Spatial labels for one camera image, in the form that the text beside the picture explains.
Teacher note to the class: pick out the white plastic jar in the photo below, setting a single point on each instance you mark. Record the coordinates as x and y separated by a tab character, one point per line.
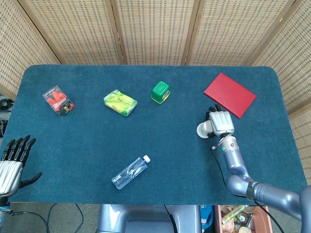
207	126

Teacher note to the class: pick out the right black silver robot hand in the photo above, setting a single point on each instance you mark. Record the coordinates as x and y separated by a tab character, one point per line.
222	122

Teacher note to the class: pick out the green lidded plastic container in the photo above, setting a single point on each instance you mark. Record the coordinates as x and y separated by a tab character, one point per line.
160	91

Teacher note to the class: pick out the green tissue pack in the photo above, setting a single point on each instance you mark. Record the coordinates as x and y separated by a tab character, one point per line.
120	103

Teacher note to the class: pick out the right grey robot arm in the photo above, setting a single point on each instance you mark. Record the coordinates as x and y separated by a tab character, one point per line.
233	165

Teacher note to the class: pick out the blue felt table mat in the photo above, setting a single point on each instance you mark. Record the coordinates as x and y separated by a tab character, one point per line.
158	145

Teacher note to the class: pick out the blue plastic item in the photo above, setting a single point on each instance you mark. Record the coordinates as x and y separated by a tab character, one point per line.
206	216

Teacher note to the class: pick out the red black blister package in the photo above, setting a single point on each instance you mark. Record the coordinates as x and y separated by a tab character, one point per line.
58	100

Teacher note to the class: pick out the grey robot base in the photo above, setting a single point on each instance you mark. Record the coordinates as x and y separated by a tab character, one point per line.
145	218

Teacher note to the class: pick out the red flat notebook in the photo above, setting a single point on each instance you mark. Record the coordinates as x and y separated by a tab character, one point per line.
229	95

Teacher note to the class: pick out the orange box with clutter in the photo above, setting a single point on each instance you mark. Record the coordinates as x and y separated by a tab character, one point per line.
261	216

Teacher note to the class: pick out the woven rattan screen panel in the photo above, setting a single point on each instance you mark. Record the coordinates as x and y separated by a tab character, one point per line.
19	48
296	60
80	31
155	31
238	31

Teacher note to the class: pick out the clear plastic water bottle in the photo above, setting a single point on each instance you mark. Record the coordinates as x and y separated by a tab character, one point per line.
130	172

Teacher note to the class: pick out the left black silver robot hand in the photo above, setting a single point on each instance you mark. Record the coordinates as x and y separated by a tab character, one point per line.
9	172

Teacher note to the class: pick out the white paper cup green print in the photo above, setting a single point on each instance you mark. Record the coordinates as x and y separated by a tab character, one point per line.
199	131

